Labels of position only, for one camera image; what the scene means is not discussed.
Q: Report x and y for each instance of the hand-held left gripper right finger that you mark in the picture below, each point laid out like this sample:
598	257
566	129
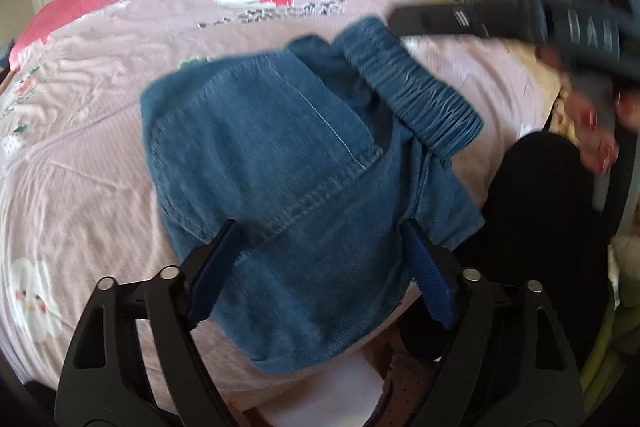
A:
430	277

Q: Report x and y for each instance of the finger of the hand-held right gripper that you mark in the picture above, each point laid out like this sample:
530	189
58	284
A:
450	19

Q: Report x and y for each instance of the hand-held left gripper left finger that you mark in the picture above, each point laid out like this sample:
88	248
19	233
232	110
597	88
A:
215	277

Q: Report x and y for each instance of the blue denim pants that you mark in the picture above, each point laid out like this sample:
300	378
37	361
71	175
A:
300	187

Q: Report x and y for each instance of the person's right hand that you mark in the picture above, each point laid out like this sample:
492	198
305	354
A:
590	127

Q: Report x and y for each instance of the person's black trouser leg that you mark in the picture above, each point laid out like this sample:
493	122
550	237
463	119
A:
540	227

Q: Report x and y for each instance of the white printed bed sheet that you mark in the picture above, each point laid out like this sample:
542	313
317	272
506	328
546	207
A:
90	147

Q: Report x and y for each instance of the olive green jacket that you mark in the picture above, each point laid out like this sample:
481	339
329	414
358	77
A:
607	357

